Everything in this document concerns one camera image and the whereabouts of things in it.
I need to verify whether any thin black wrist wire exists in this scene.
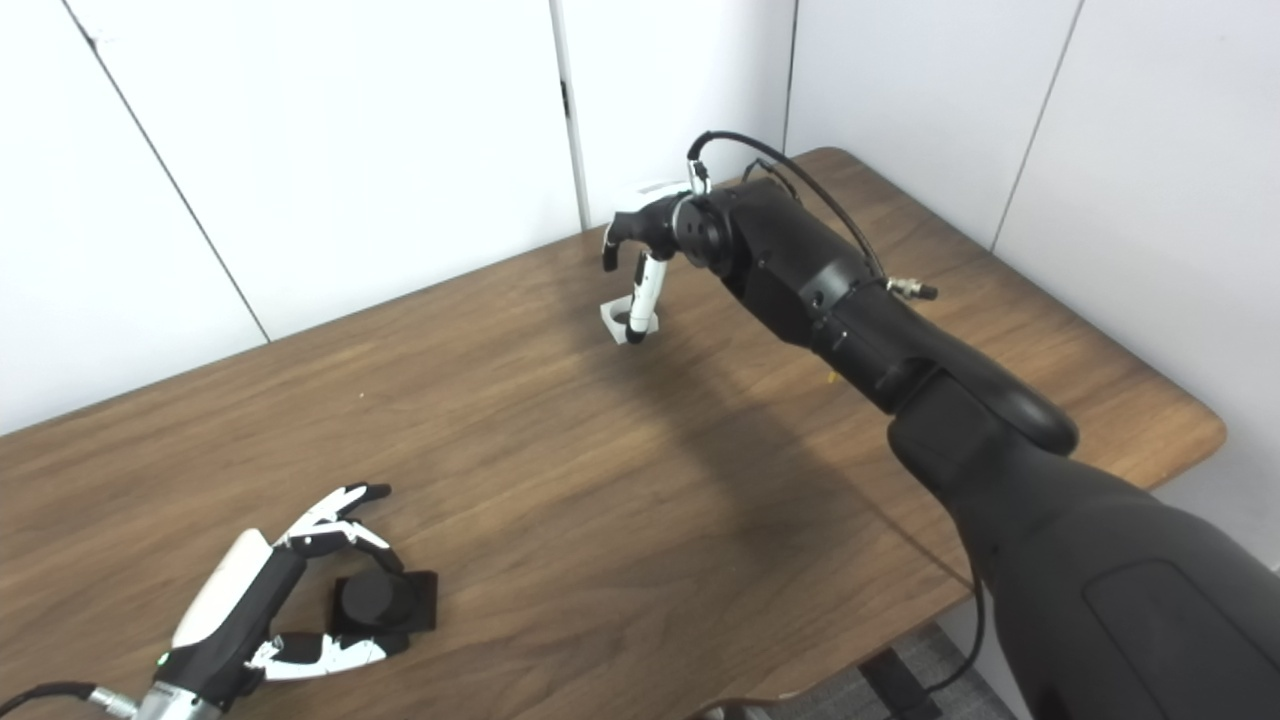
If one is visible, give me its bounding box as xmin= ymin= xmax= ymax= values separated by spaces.
xmin=740 ymin=158 xmax=801 ymax=201

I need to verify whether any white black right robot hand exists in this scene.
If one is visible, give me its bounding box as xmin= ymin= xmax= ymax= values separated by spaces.
xmin=601 ymin=182 xmax=701 ymax=346

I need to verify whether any white square piece with hole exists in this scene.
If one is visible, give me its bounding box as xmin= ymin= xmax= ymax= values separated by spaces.
xmin=600 ymin=297 xmax=661 ymax=346

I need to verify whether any black table leg base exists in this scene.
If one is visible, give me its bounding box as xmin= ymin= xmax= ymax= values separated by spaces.
xmin=860 ymin=648 xmax=946 ymax=720

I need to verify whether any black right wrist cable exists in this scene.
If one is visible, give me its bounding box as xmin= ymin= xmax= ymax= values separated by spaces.
xmin=686 ymin=130 xmax=939 ymax=301

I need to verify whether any black peg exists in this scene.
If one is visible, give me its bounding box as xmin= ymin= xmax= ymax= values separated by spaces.
xmin=330 ymin=568 xmax=439 ymax=636

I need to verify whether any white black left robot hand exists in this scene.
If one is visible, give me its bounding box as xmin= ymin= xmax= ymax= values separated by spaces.
xmin=150 ymin=483 xmax=411 ymax=706

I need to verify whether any thin black hanging cable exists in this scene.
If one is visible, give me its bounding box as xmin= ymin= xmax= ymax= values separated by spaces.
xmin=925 ymin=560 xmax=989 ymax=696

